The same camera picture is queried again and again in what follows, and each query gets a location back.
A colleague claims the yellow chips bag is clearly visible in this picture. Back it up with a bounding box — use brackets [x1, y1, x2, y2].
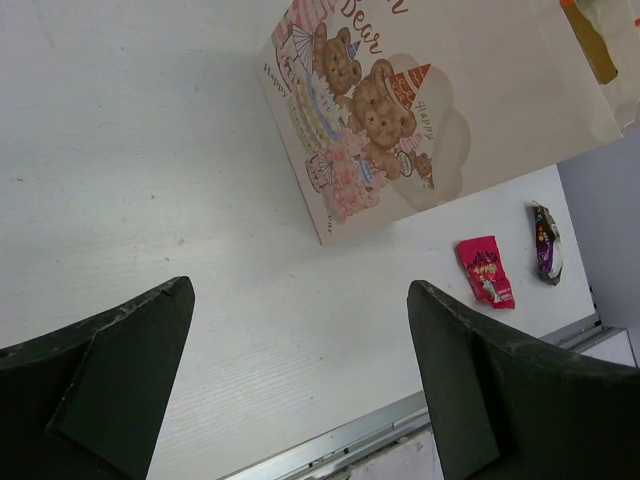
[560, 0, 618, 85]

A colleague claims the cream paper bag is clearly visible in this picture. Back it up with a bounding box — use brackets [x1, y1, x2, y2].
[255, 0, 639, 244]

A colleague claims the brown chocolate wrapper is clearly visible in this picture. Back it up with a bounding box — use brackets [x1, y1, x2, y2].
[531, 202, 564, 286]

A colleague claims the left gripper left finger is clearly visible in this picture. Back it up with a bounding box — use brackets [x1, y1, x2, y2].
[1, 276, 195, 479]

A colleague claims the red candy packet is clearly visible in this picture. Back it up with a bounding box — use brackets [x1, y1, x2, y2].
[455, 236, 515, 310]

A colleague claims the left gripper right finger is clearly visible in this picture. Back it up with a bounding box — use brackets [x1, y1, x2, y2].
[407, 280, 639, 479]

